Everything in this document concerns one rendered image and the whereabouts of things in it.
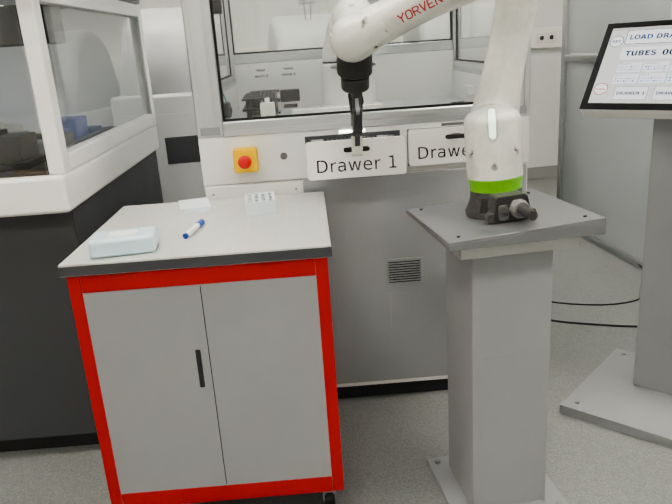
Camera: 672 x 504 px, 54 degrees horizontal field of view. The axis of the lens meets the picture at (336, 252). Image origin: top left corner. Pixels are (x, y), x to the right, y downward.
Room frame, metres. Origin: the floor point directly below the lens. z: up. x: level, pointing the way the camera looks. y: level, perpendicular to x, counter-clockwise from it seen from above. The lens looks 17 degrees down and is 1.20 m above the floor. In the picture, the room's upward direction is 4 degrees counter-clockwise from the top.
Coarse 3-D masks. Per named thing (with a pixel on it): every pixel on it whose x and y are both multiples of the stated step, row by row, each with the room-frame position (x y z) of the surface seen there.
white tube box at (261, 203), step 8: (264, 192) 1.90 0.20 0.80; (272, 192) 1.90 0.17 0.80; (248, 200) 1.82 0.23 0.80; (256, 200) 1.82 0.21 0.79; (264, 200) 1.80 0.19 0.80; (272, 200) 1.78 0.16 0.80; (248, 208) 1.77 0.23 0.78; (256, 208) 1.78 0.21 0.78; (264, 208) 1.78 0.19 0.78; (272, 208) 1.78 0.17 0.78
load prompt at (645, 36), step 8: (632, 32) 2.09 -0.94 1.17; (640, 32) 2.07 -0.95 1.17; (648, 32) 2.06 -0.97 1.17; (656, 32) 2.04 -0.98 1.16; (664, 32) 2.02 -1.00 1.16; (632, 40) 2.07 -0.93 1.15; (640, 40) 2.05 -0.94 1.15; (648, 40) 2.04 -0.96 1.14; (656, 40) 2.02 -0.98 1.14; (664, 40) 2.01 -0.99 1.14
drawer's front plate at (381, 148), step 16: (320, 144) 1.92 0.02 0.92; (336, 144) 1.92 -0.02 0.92; (368, 144) 1.92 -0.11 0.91; (384, 144) 1.93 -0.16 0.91; (400, 144) 1.93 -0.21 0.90; (320, 160) 1.92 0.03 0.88; (336, 160) 1.92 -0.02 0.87; (352, 160) 1.92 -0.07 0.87; (384, 160) 1.93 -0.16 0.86; (400, 160) 1.93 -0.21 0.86; (320, 176) 1.92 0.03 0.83; (336, 176) 1.92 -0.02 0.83; (352, 176) 1.92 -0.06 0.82
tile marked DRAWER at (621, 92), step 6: (618, 90) 1.98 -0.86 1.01; (624, 90) 1.97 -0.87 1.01; (630, 90) 1.96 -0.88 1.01; (636, 90) 1.95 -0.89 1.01; (642, 90) 1.94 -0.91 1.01; (612, 96) 1.98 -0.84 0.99; (618, 96) 1.97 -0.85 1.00; (624, 96) 1.96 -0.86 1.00; (630, 96) 1.95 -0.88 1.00; (636, 96) 1.93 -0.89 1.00; (642, 96) 1.92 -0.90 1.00
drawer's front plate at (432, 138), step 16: (432, 128) 2.05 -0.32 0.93; (448, 128) 2.04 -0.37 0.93; (416, 144) 2.04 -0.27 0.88; (432, 144) 2.04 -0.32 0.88; (448, 144) 2.04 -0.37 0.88; (464, 144) 2.05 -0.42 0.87; (416, 160) 2.04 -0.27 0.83; (432, 160) 2.04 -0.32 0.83; (448, 160) 2.04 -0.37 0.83; (464, 160) 2.05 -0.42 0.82
